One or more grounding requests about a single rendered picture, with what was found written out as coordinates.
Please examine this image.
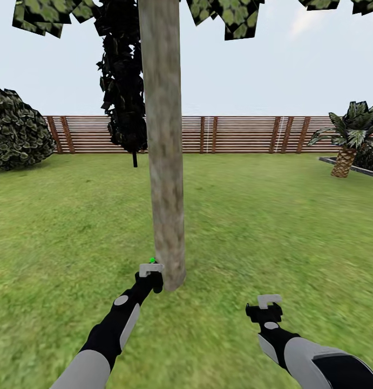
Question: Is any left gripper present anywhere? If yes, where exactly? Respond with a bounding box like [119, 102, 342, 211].
[135, 271, 164, 296]

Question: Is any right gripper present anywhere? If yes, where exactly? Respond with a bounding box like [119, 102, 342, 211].
[246, 303, 281, 323]

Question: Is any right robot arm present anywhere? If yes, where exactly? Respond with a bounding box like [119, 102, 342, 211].
[246, 294, 373, 389]

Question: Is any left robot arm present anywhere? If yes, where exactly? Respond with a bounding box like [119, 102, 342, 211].
[51, 262, 164, 389]

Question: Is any pesticide atomizer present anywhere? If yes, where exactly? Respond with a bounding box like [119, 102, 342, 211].
[150, 258, 163, 293]

